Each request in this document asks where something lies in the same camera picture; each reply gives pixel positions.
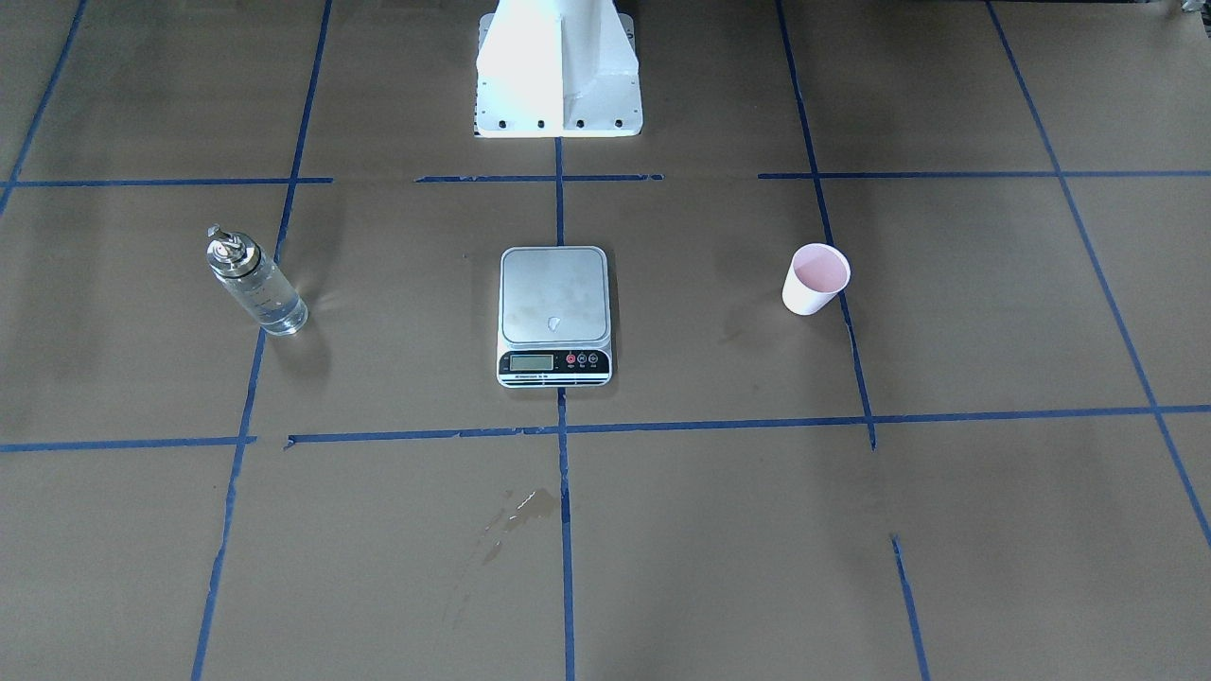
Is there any pink paper cup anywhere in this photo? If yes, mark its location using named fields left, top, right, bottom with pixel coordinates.
left=781, top=244, right=851, bottom=316

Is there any glass sauce bottle metal spout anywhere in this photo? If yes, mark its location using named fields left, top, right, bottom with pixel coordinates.
left=206, top=224, right=308, bottom=336

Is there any white digital kitchen scale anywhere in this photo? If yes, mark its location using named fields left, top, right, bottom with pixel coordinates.
left=497, top=246, right=614, bottom=389

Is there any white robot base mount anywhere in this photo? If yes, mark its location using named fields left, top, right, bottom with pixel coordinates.
left=474, top=1, right=644, bottom=139

